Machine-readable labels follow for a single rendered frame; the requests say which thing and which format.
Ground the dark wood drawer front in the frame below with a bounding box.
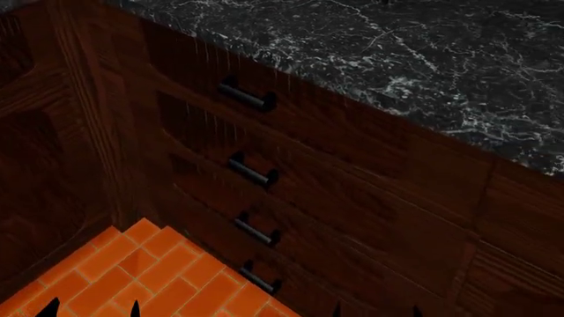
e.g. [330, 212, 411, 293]
[156, 91, 486, 244]
[175, 197, 466, 317]
[168, 153, 477, 287]
[139, 18, 495, 212]

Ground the dark wood cabinet door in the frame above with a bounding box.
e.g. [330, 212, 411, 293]
[457, 157, 564, 317]

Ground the dark wood cabinet side panel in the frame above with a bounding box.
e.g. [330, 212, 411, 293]
[0, 2, 149, 293]

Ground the dark wooden drawer cabinet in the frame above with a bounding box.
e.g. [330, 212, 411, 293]
[115, 0, 564, 181]

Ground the black bar drawer handle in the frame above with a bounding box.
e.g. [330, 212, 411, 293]
[233, 210, 282, 247]
[238, 259, 284, 296]
[217, 76, 278, 112]
[226, 151, 280, 190]

